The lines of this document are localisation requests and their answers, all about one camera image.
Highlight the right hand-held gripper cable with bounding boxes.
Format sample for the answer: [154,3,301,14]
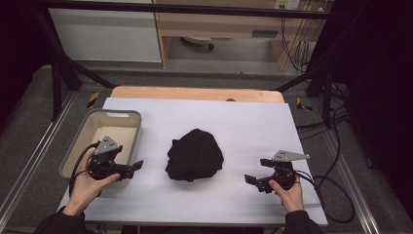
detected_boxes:
[293,169,356,224]

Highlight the hanging black desk cables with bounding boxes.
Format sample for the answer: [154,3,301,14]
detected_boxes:
[280,14,322,74]

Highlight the wooden board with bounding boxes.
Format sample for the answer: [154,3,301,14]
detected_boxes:
[110,85,285,104]

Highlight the person's left hand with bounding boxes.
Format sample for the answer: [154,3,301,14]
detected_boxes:
[61,150,122,217]

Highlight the office chair base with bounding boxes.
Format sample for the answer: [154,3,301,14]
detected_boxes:
[179,36,215,52]

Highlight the black metal stand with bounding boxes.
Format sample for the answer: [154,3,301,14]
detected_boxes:
[32,6,115,122]
[275,62,336,129]

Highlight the left hand-held gripper cable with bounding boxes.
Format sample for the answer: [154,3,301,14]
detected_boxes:
[68,141,100,198]

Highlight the yellow black tape marker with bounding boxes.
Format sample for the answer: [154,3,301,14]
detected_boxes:
[86,91,101,109]
[295,97,314,112]

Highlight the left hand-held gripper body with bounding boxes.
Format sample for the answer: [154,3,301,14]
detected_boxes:
[88,136,136,181]

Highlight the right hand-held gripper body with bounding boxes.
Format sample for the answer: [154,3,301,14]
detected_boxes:
[255,149,312,195]

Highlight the black cloth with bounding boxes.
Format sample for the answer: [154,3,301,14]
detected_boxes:
[165,128,225,183]

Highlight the person's right hand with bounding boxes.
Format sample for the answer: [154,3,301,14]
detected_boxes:
[268,178,305,215]

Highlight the hand-held gripper cable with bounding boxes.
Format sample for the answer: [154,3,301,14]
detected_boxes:
[293,169,356,224]
[68,141,100,198]

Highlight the black curtain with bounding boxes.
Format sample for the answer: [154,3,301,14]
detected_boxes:
[0,0,55,121]
[316,0,413,222]

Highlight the white power strip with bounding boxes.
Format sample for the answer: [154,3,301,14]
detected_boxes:
[273,0,302,11]

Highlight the black metal crossbar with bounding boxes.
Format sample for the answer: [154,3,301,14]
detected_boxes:
[42,0,331,20]

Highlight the grey plastic bin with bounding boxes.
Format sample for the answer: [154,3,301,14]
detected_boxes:
[58,108,143,190]

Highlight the wooden desk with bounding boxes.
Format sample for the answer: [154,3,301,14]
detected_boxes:
[152,0,329,72]

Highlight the white cabinet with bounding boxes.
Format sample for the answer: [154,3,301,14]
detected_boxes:
[48,0,163,63]

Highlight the black floor cable bundle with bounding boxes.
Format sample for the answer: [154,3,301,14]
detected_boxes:
[296,82,351,141]

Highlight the aluminium floor rail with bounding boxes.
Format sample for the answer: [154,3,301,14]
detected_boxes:
[308,97,382,234]
[0,92,78,222]

